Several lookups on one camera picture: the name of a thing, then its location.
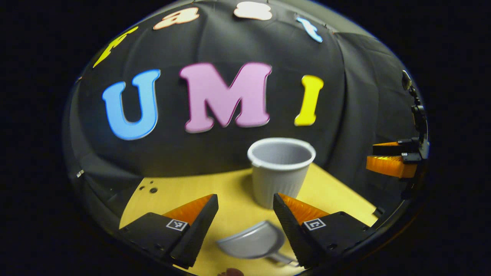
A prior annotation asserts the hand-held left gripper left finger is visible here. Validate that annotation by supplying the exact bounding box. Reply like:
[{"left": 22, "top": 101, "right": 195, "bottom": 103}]
[{"left": 119, "top": 194, "right": 219, "bottom": 269}]

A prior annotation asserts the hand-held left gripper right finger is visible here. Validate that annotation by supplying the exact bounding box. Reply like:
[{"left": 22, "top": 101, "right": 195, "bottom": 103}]
[{"left": 273, "top": 192, "right": 375, "bottom": 268}]

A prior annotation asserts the grey dustpan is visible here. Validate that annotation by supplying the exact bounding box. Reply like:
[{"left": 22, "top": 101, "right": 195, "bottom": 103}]
[{"left": 216, "top": 220, "right": 297, "bottom": 266}]

